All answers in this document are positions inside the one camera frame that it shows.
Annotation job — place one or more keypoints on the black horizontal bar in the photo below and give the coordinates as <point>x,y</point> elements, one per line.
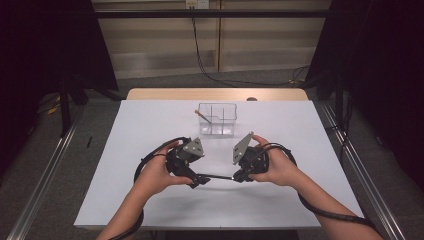
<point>150,13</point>

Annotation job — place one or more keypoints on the thin black cosmetic stick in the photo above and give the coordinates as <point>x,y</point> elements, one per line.
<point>216,176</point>

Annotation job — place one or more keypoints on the person's right hand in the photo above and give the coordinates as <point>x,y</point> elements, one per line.
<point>280,170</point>

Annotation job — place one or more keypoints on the black curtain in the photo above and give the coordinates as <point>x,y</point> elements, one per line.
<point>383,66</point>
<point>33,50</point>

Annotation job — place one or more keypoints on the light wooden table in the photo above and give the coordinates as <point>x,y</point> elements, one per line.
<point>166,94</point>

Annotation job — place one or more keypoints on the aluminium floor rail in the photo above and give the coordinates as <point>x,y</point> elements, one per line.
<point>43,186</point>
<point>366,186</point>

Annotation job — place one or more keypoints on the clear plastic organizer box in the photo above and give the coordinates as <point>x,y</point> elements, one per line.
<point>218,126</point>

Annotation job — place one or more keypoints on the white wall socket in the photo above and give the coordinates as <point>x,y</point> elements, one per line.
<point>197,3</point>

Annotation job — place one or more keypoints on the person's left hand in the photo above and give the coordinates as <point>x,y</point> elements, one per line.
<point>155,176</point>

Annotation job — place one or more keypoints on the small black pen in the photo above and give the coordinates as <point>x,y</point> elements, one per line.
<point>89,142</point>

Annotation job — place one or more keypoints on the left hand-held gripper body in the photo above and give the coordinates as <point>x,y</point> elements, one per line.
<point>181,160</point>

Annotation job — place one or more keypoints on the makeup brush with gold ferrule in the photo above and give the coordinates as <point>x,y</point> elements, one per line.
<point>204,118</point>

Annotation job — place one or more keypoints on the black metal stand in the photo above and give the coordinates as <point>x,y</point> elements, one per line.
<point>339,100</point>
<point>64,110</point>

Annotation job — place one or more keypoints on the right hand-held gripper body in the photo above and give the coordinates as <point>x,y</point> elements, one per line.
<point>253,160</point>

